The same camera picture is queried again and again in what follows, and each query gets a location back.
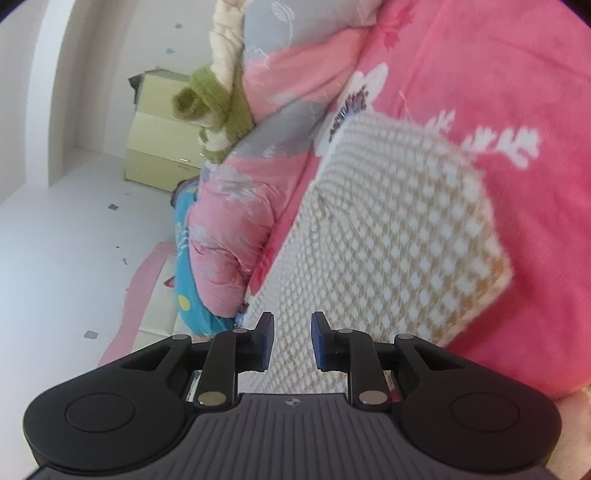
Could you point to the pale yellow wardrobe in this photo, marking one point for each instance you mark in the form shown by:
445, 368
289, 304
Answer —
157, 143

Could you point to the green white fleece blanket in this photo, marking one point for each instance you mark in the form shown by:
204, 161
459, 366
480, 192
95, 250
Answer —
226, 101

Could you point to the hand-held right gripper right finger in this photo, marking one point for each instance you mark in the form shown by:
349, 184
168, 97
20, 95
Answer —
317, 341

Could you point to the pink white padded headboard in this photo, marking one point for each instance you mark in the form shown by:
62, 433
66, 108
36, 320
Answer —
138, 295

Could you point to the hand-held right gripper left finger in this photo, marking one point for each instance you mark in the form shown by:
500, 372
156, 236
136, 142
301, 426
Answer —
266, 339

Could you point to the pink floral bed sheet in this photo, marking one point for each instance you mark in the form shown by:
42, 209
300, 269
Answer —
508, 69

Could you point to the blue cartoon pillow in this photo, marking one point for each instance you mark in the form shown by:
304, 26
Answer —
189, 295

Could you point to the beige white houndstooth coat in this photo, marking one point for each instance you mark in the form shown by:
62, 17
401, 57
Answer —
392, 230

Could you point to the pink grey floral quilt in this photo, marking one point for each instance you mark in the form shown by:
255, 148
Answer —
231, 221

